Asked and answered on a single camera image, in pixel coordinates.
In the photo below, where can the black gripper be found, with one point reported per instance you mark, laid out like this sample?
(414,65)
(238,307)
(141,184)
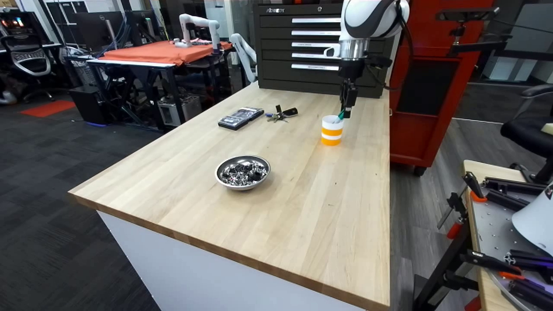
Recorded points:
(352,70)

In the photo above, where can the green marker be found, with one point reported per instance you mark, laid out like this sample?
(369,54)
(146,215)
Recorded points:
(341,117)

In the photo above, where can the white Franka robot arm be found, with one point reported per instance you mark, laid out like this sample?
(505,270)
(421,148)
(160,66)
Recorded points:
(372,18)

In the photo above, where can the white robot base shell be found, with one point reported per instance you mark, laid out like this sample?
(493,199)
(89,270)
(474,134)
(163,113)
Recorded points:
(538,225)

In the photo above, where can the white robot arm on table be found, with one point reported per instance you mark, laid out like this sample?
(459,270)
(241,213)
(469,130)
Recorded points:
(200,23)

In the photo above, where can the white and orange mug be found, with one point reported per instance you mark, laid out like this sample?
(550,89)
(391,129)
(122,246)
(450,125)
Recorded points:
(331,134)

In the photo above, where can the red tool cabinet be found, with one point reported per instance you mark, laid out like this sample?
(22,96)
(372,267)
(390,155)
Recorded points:
(412,136)

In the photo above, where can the dark grey drawer tool chest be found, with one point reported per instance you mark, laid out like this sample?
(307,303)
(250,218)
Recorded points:
(277,70)

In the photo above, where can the flat black electronic device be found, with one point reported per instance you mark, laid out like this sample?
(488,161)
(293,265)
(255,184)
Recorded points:
(241,118)

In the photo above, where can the metal bowl with small parts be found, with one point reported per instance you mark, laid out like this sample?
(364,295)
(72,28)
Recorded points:
(243,174)

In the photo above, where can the black clamp with orange pad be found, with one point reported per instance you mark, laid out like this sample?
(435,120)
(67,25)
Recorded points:
(474,186)

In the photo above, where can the grey computer tower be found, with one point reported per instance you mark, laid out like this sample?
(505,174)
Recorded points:
(175,111)

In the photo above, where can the long black bar clamp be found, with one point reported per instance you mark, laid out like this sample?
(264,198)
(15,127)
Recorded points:
(512,186)

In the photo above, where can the black tripod stand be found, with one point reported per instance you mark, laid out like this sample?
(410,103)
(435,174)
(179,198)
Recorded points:
(447,265)

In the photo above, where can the table with orange cover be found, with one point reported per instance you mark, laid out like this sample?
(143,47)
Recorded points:
(158,53)

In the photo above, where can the small wooden side table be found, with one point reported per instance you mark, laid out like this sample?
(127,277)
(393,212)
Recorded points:
(490,288)

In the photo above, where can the black and purple clamp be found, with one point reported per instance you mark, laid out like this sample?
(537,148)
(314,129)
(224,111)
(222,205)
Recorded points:
(533,262)

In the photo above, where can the black box on floor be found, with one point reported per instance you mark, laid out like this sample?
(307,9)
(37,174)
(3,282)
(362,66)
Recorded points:
(87,106)

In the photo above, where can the orange floor mat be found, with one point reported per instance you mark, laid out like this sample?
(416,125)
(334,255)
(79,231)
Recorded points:
(49,110)

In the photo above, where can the black mesh office chair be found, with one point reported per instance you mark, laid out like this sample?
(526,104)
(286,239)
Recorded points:
(29,61)

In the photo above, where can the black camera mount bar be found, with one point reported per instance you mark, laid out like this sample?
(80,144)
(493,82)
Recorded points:
(467,16)

